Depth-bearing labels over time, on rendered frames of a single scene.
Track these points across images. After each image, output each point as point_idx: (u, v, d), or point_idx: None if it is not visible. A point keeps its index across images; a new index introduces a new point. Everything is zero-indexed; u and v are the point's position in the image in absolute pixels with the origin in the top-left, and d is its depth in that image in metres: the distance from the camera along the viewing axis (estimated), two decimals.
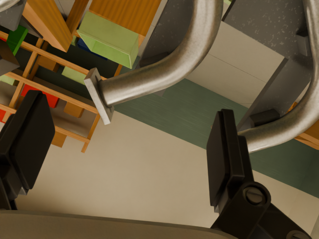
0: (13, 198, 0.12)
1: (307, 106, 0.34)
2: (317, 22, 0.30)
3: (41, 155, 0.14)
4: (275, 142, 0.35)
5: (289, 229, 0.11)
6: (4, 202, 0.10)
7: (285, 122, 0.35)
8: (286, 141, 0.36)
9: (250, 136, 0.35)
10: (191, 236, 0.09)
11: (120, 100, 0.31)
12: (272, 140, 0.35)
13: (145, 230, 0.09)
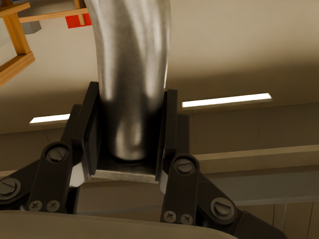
0: (82, 183, 0.13)
1: None
2: None
3: (100, 143, 0.15)
4: (134, 69, 0.11)
5: (215, 197, 0.11)
6: (61, 195, 0.10)
7: (87, 7, 0.10)
8: (160, 27, 0.10)
9: (103, 107, 0.13)
10: (191, 236, 0.09)
11: None
12: (122, 75, 0.11)
13: (145, 230, 0.09)
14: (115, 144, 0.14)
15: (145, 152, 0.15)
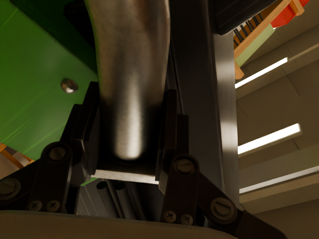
0: (82, 183, 0.13)
1: None
2: None
3: (100, 143, 0.15)
4: (133, 68, 0.11)
5: (215, 197, 0.11)
6: (61, 195, 0.10)
7: (86, 6, 0.10)
8: (159, 25, 0.10)
9: (102, 106, 0.13)
10: (191, 236, 0.09)
11: None
12: (121, 74, 0.11)
13: (145, 230, 0.09)
14: (115, 144, 0.14)
15: (145, 152, 0.15)
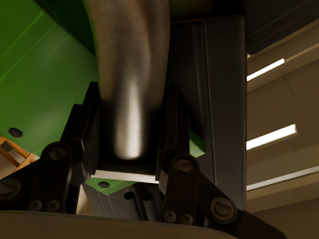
0: (82, 183, 0.13)
1: None
2: None
3: (100, 143, 0.15)
4: (133, 70, 0.11)
5: (215, 197, 0.11)
6: (61, 195, 0.10)
7: (85, 8, 0.10)
8: (158, 27, 0.10)
9: (102, 108, 0.13)
10: (191, 236, 0.09)
11: None
12: (121, 76, 0.11)
13: (145, 230, 0.09)
14: (116, 144, 0.14)
15: (146, 152, 0.15)
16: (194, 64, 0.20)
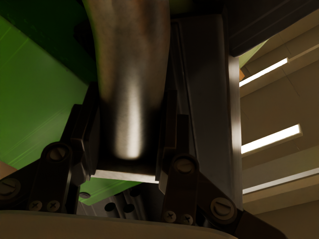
0: (82, 183, 0.13)
1: None
2: None
3: (100, 143, 0.15)
4: (133, 71, 0.11)
5: (215, 197, 0.11)
6: (61, 195, 0.10)
7: (85, 9, 0.10)
8: (159, 28, 0.10)
9: (102, 108, 0.13)
10: (191, 236, 0.09)
11: None
12: (122, 76, 0.11)
13: (145, 230, 0.09)
14: (116, 144, 0.14)
15: (146, 152, 0.15)
16: (172, 68, 0.18)
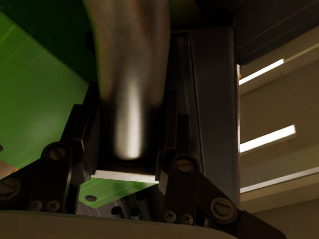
0: (82, 183, 0.13)
1: None
2: None
3: (100, 143, 0.15)
4: (133, 71, 0.11)
5: (215, 197, 0.11)
6: (61, 195, 0.10)
7: (85, 9, 0.10)
8: (159, 28, 0.10)
9: (102, 108, 0.13)
10: (191, 236, 0.09)
11: None
12: (122, 76, 0.11)
13: (145, 230, 0.09)
14: (116, 144, 0.14)
15: (146, 152, 0.15)
16: (182, 77, 0.19)
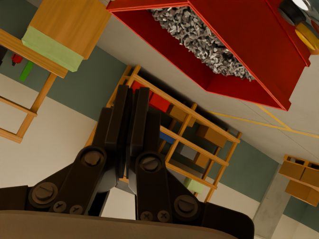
0: (113, 186, 0.13)
1: None
2: None
3: None
4: None
5: (180, 194, 0.11)
6: (86, 201, 0.10)
7: None
8: None
9: None
10: (191, 236, 0.09)
11: None
12: None
13: (145, 230, 0.09)
14: None
15: None
16: None
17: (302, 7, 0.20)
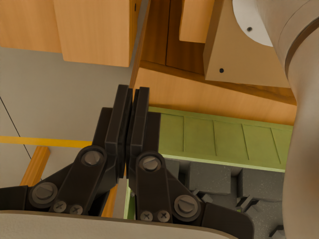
0: (113, 186, 0.13)
1: None
2: None
3: None
4: None
5: (180, 194, 0.11)
6: (86, 201, 0.10)
7: None
8: None
9: None
10: (191, 236, 0.09)
11: None
12: None
13: (145, 230, 0.09)
14: None
15: None
16: None
17: None
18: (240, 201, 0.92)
